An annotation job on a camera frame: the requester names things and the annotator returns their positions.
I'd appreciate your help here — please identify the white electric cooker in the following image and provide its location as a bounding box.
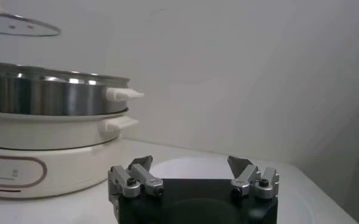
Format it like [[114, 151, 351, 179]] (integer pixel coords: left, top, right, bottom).
[[0, 108, 140, 200]]

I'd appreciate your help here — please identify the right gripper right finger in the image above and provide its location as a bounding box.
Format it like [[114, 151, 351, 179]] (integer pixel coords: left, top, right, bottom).
[[227, 155, 280, 200]]

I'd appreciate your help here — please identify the white round plate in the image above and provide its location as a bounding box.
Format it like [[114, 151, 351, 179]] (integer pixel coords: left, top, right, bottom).
[[148, 155, 317, 224]]

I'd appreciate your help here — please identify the stainless steel steamer basket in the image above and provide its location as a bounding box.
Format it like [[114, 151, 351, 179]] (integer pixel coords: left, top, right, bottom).
[[0, 60, 145, 117]]

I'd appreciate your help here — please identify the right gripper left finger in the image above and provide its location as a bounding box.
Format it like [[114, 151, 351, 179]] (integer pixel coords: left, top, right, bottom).
[[107, 155, 165, 201]]

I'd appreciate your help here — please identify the glass lid with white handle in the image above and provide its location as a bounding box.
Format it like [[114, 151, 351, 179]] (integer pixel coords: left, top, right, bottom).
[[0, 9, 62, 38]]

